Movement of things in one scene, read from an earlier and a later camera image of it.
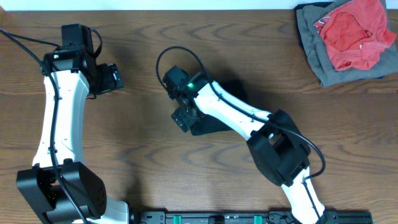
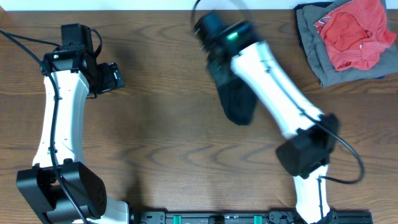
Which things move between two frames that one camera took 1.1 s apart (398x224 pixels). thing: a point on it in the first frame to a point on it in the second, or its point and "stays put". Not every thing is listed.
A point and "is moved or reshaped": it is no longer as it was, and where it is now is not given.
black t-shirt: (210, 124) is moved or reshaped
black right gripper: (182, 119) to (222, 76)
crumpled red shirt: (356, 34) stays put
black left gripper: (113, 76) stays put
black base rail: (245, 217) stays put
